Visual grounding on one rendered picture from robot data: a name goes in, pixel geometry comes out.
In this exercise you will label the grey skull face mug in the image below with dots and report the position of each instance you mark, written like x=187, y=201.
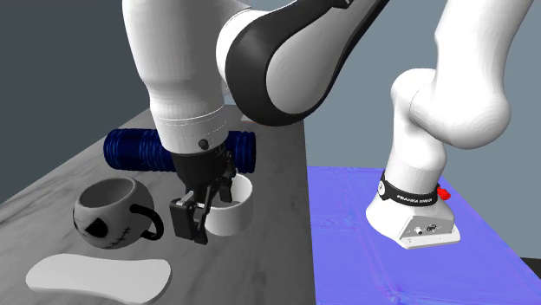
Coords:
x=105, y=219

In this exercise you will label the white flat board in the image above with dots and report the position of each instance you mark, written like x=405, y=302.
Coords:
x=97, y=279

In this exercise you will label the blue ribbed cylinder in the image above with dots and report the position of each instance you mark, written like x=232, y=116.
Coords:
x=131, y=150

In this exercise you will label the white round cup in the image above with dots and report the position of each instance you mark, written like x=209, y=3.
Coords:
x=232, y=219

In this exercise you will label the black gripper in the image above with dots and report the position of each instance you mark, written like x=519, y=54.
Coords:
x=198, y=169

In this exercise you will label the purple robot stand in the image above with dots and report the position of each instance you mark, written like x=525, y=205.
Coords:
x=380, y=274

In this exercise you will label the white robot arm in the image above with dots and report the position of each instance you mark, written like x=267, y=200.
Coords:
x=181, y=63

